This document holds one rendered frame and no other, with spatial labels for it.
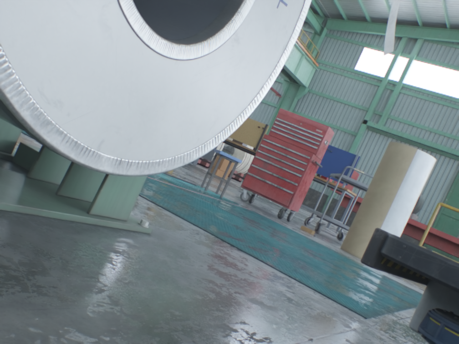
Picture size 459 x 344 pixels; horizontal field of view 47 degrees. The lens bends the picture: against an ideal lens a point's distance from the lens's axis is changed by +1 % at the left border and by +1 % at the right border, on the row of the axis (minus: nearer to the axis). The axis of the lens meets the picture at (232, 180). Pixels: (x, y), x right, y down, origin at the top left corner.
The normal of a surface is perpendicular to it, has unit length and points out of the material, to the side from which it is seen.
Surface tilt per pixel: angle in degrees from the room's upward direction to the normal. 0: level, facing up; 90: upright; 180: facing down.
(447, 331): 90
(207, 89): 90
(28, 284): 0
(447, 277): 90
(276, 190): 90
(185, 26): 50
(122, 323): 0
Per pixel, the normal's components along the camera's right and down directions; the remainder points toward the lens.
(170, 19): -0.10, -0.72
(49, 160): 0.79, 0.37
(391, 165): -0.66, -0.29
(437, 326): -0.87, -0.39
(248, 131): -0.45, -0.18
